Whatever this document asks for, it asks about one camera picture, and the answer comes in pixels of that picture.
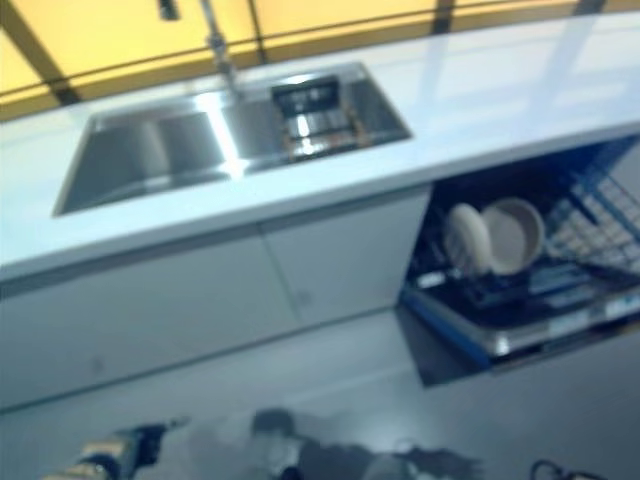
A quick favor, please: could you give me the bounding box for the black sink dish rack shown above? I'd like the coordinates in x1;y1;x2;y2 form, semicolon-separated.
269;74;375;162

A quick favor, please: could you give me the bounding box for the stainless steel sink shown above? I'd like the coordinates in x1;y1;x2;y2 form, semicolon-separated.
52;59;416;219

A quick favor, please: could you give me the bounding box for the wire dishwasher rack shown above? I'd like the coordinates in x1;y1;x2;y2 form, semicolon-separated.
414;139;640;311

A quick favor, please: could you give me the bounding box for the yellow window with dark frame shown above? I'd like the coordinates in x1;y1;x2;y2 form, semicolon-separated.
0;0;640;109

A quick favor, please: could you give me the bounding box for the chrome kitchen faucet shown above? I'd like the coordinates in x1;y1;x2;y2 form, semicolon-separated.
157;0;241;96

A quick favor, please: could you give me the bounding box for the narrow white cabinet door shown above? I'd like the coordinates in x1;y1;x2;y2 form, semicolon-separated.
258;192;432;324

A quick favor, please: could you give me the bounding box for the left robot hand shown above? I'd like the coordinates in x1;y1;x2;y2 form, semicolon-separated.
112;414;191;456

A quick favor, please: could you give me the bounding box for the wide white cabinet door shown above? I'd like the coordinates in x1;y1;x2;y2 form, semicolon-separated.
0;224;307;414

